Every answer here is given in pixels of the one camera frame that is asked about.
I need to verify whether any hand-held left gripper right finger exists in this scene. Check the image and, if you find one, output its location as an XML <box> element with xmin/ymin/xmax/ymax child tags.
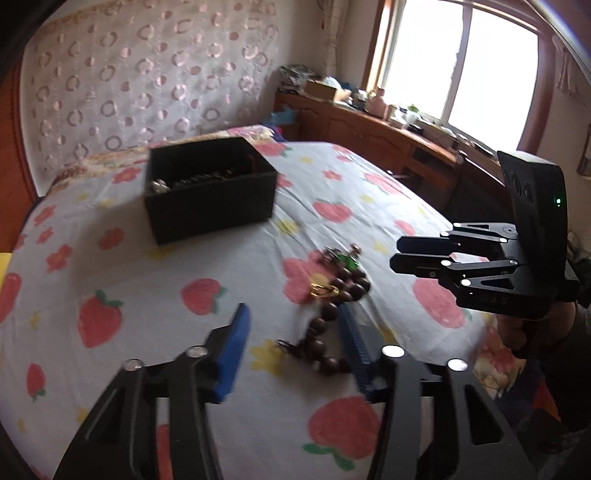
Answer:
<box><xmin>336</xmin><ymin>305</ymin><xmax>537</xmax><ymax>480</ymax></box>

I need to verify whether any green beaded trinket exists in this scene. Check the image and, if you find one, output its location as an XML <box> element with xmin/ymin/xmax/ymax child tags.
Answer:
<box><xmin>321</xmin><ymin>244</ymin><xmax>363</xmax><ymax>274</ymax></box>

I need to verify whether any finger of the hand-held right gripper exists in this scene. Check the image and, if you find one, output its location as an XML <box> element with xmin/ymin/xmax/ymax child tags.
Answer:
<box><xmin>389</xmin><ymin>253</ymin><xmax>523</xmax><ymax>317</ymax></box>
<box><xmin>396</xmin><ymin>220</ymin><xmax>520</xmax><ymax>268</ymax></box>

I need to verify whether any patterned window curtain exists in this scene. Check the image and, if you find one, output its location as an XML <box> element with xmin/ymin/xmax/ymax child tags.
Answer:
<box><xmin>318</xmin><ymin>0</ymin><xmax>384</xmax><ymax>88</ymax></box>

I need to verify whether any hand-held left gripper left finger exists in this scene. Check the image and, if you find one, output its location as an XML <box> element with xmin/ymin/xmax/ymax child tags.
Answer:
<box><xmin>53</xmin><ymin>302</ymin><xmax>253</xmax><ymax>480</ymax></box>

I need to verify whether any black jewelry box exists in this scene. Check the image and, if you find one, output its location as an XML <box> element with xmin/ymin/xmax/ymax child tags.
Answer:
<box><xmin>144</xmin><ymin>137</ymin><xmax>279</xmax><ymax>245</ymax></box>

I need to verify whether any blue plastic bag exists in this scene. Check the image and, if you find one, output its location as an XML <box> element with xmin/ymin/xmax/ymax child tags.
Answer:
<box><xmin>268</xmin><ymin>106</ymin><xmax>297</xmax><ymax>128</ymax></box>

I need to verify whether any large window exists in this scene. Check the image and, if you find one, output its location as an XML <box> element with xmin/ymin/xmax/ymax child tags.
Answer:
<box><xmin>365</xmin><ymin>0</ymin><xmax>555</xmax><ymax>153</ymax></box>

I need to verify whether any folded cloth pile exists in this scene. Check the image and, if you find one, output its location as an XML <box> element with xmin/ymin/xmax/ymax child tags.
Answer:
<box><xmin>279</xmin><ymin>65</ymin><xmax>320</xmax><ymax>93</ymax></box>

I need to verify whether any dark wooden bead bracelet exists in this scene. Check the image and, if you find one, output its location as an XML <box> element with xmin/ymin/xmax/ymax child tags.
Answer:
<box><xmin>276</xmin><ymin>315</ymin><xmax>352</xmax><ymax>378</ymax></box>
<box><xmin>329</xmin><ymin>268</ymin><xmax>373</xmax><ymax>304</ymax></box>

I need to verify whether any person's right hand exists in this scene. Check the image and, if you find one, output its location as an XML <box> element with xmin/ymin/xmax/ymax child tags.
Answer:
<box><xmin>496</xmin><ymin>302</ymin><xmax>578</xmax><ymax>360</ymax></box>

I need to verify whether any small gold metal ornament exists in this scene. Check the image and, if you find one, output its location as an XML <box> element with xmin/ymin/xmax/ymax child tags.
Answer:
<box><xmin>308</xmin><ymin>281</ymin><xmax>341</xmax><ymax>300</ymax></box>

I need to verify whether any person's right forearm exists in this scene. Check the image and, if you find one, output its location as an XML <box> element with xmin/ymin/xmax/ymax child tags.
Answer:
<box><xmin>526</xmin><ymin>300</ymin><xmax>591</xmax><ymax>435</ymax></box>

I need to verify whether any strawberry print sheet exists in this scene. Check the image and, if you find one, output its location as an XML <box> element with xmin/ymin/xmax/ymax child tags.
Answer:
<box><xmin>0</xmin><ymin>138</ymin><xmax>499</xmax><ymax>480</ymax></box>

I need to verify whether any padded patterned headboard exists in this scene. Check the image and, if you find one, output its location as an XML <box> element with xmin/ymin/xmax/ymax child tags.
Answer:
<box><xmin>21</xmin><ymin>0</ymin><xmax>283</xmax><ymax>185</ymax></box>

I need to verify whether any pink kettle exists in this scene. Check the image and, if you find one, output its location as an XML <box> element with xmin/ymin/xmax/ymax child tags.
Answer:
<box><xmin>367</xmin><ymin>87</ymin><xmax>389</xmax><ymax>117</ymax></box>

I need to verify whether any cardboard box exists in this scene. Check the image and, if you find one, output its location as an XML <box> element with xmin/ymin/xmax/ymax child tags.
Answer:
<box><xmin>304</xmin><ymin>79</ymin><xmax>352</xmax><ymax>102</ymax></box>

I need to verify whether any long wooden cabinet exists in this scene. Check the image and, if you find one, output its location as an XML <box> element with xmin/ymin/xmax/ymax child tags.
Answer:
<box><xmin>274</xmin><ymin>90</ymin><xmax>513</xmax><ymax>213</ymax></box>

